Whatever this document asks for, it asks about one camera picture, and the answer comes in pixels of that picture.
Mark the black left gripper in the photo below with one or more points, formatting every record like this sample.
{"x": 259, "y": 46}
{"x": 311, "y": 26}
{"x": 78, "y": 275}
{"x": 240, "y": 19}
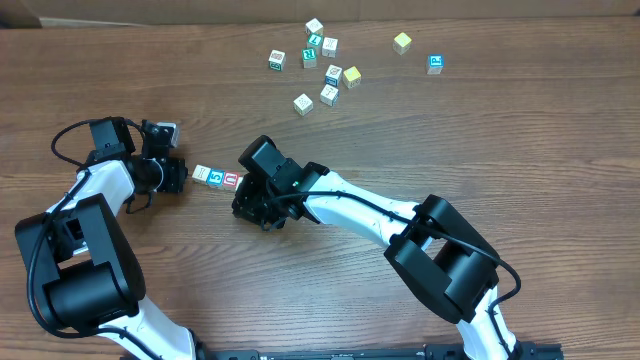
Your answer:
{"x": 174, "y": 169}

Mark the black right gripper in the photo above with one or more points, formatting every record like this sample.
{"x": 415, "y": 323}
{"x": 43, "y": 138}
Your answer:
{"x": 245, "y": 206}

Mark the white butterfly block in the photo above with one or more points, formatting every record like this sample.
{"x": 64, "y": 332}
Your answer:
{"x": 201, "y": 174}

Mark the red letter U block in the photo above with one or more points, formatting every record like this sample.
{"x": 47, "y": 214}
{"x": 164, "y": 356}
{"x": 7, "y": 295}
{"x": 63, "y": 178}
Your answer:
{"x": 230, "y": 180}

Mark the blue number 5 block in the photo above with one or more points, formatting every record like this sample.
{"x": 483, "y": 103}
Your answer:
{"x": 215, "y": 178}

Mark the white red sided block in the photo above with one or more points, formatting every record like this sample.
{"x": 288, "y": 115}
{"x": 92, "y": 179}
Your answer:
{"x": 239, "y": 181}

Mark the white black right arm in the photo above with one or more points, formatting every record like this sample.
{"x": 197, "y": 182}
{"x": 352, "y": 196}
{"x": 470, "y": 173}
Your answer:
{"x": 445, "y": 263}

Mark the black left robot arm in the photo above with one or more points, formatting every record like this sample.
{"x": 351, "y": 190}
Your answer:
{"x": 83, "y": 278}

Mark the yellow letter S block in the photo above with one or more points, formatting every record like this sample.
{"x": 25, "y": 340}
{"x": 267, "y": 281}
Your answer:
{"x": 303, "y": 104}

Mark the white blue edged block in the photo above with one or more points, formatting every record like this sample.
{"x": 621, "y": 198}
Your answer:
{"x": 329, "y": 95}

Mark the green letter B block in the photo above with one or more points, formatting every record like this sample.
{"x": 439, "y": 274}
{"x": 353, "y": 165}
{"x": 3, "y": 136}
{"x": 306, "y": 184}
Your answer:
{"x": 276, "y": 60}

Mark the blue sided white block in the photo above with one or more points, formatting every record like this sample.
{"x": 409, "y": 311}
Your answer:
{"x": 333, "y": 75}

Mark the yellow top centre block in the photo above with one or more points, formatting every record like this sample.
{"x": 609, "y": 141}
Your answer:
{"x": 351, "y": 77}

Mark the green letter R block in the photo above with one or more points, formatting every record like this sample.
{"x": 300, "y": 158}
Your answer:
{"x": 309, "y": 58}

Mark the green letter L block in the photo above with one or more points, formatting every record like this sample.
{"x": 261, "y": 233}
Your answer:
{"x": 315, "y": 41}

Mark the white umbrella block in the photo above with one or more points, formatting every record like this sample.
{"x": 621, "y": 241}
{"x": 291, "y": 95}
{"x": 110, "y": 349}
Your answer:
{"x": 329, "y": 47}

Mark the top white ball block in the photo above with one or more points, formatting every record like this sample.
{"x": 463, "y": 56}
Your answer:
{"x": 314, "y": 26}

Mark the yellow top far block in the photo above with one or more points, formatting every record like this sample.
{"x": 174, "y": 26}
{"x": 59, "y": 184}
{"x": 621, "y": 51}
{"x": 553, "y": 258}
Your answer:
{"x": 402, "y": 43}

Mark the blue letter P block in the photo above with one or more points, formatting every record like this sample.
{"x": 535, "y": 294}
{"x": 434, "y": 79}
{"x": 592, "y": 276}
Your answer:
{"x": 435, "y": 64}

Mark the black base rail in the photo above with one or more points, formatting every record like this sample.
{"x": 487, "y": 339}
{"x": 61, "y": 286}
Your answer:
{"x": 529, "y": 351}

